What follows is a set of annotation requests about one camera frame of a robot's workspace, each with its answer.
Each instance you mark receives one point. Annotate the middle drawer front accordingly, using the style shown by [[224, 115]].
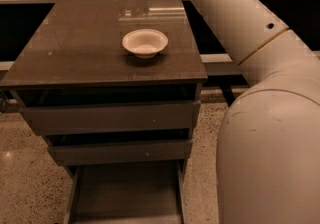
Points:
[[121, 152]]

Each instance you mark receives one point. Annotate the dark drawer cabinet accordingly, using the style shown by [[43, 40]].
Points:
[[76, 58]]

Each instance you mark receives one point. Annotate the open bottom drawer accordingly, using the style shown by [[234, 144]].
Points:
[[127, 193]]

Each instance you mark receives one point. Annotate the long grey bench rail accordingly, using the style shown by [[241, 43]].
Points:
[[219, 65]]

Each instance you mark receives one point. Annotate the white paper bowl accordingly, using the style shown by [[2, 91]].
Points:
[[145, 43]]

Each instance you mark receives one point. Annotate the top drawer front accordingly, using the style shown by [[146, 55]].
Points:
[[84, 119]]

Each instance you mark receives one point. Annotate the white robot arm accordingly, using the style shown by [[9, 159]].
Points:
[[268, 148]]

